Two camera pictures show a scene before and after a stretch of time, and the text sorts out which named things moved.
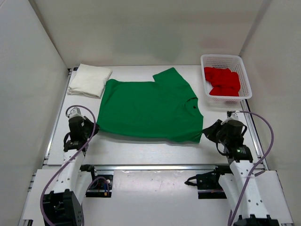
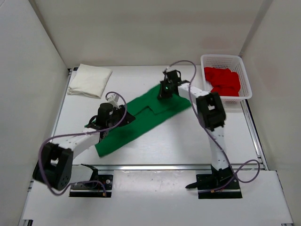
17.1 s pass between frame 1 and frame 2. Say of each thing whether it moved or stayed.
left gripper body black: moved
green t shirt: moved
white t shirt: stayed
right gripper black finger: moved
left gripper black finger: moved
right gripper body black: moved
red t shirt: stayed
